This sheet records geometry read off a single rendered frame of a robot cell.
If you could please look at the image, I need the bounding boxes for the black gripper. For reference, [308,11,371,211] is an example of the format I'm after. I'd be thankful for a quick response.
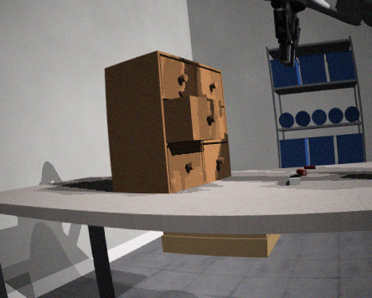
[271,0,307,67]

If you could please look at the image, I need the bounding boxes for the black and white eraser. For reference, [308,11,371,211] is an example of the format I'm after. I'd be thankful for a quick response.
[289,175,301,185]

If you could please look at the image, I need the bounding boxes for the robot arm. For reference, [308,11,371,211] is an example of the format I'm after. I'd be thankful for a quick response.
[306,0,372,27]

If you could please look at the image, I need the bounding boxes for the small wooden chest of drawers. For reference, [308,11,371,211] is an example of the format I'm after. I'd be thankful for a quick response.
[105,50,231,194]

